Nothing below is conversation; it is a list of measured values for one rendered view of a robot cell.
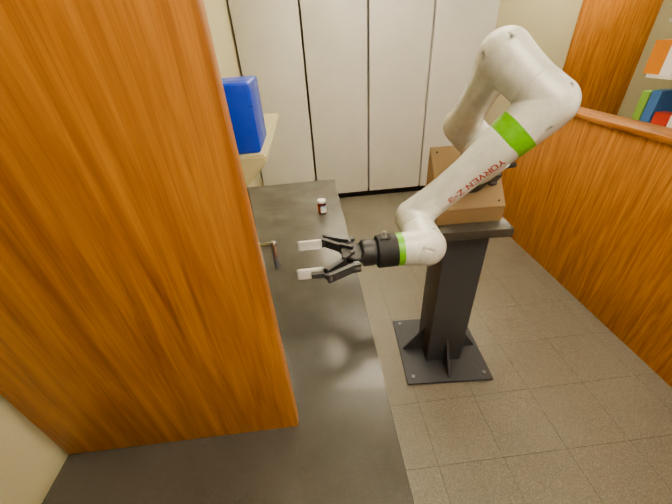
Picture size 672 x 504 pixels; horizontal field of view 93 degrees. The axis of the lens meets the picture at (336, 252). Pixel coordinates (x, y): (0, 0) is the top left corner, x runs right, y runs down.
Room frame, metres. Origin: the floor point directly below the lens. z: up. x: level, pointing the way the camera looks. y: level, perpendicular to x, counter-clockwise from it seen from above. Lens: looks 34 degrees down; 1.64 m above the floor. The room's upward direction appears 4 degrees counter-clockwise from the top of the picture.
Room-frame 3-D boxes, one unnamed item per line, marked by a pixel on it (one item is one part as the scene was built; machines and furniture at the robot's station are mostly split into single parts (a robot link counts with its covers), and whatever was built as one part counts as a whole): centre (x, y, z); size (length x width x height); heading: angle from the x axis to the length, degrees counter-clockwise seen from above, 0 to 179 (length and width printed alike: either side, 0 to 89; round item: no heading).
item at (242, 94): (0.51, 0.15, 1.56); 0.10 x 0.10 x 0.09; 3
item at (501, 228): (1.28, -0.59, 0.92); 0.32 x 0.32 x 0.04; 89
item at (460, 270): (1.28, -0.59, 0.45); 0.48 x 0.48 x 0.90; 89
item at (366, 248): (0.72, -0.06, 1.14); 0.09 x 0.08 x 0.07; 93
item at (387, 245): (0.73, -0.14, 1.15); 0.09 x 0.06 x 0.12; 3
